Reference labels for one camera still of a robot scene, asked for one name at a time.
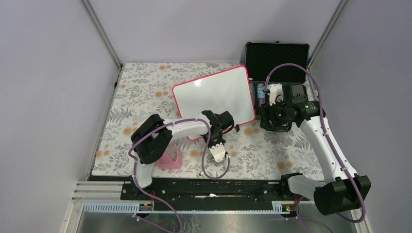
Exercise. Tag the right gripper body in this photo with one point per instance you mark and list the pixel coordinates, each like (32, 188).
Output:
(278, 113)

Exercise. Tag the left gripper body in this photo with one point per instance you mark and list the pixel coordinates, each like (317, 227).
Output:
(216, 139)

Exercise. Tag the pink framed whiteboard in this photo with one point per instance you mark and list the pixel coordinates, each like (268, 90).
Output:
(227, 90)

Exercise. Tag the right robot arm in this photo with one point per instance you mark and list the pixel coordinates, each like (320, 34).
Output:
(342, 189)

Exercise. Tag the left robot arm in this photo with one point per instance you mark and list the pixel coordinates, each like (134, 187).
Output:
(151, 140)

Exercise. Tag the black poker chip case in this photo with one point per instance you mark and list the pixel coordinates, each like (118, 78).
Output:
(261, 57)

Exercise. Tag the pink eraser holder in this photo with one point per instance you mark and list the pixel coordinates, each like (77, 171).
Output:
(172, 158)

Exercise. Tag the floral tablecloth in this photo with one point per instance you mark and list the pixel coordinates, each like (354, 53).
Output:
(144, 89)

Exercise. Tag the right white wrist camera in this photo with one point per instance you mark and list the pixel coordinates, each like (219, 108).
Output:
(275, 93)

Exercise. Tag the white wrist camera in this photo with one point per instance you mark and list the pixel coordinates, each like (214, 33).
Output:
(275, 93)
(218, 152)

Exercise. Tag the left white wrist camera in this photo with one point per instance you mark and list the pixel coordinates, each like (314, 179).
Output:
(218, 152)

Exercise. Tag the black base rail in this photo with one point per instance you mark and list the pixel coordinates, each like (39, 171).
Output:
(211, 194)

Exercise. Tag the white slotted cable duct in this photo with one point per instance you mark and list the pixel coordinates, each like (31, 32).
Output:
(147, 208)

